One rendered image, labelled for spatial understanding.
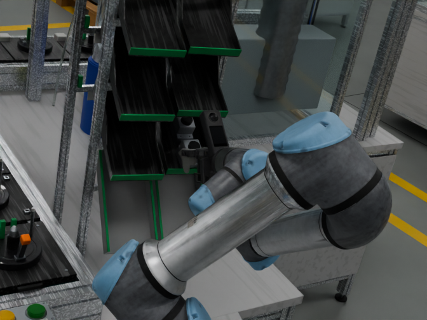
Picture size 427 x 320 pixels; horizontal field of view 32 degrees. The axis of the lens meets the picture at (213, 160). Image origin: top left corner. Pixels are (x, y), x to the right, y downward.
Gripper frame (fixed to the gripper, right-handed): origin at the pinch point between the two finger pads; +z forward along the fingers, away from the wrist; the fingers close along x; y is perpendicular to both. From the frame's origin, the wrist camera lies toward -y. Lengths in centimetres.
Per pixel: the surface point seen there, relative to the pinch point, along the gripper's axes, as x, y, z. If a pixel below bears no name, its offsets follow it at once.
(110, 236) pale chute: -19.5, 21.0, 7.7
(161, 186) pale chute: -3.3, 10.3, 13.1
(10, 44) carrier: -14, -36, 141
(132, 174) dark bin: -15.7, 5.0, 0.5
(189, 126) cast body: 0.9, -5.6, 2.9
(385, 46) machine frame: 115, -30, 65
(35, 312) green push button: -43, 33, -8
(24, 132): -21, -2, 95
